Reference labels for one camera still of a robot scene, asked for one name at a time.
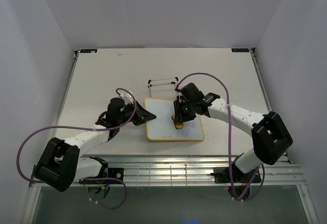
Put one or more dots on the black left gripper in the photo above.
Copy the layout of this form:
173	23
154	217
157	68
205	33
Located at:
142	115

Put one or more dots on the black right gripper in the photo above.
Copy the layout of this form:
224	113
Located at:
179	117

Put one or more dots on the yellow black whiteboard eraser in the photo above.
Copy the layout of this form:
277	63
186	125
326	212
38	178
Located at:
177	125

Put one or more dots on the yellow framed whiteboard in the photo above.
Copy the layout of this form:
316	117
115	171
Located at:
162	127

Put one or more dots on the wire whiteboard stand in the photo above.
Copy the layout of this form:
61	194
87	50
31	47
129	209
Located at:
163	88

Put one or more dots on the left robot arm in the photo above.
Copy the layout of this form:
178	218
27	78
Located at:
62	161

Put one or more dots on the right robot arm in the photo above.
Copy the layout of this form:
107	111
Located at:
270	137

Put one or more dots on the right blue table label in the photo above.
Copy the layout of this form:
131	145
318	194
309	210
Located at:
240	50

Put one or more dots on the blue table label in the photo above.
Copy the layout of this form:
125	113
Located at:
88	51
240	50

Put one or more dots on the left blue table label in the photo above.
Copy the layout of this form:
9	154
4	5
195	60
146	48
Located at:
88	51

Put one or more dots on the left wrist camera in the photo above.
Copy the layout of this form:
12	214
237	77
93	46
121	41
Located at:
127	96

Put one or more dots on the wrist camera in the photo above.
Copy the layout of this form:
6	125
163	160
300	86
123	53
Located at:
177	90
127	96

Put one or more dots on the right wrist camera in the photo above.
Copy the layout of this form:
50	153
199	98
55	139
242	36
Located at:
177	90

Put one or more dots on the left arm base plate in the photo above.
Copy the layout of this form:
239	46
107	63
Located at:
115	173

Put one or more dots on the aluminium table frame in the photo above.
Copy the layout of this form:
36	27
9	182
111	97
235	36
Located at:
284	196

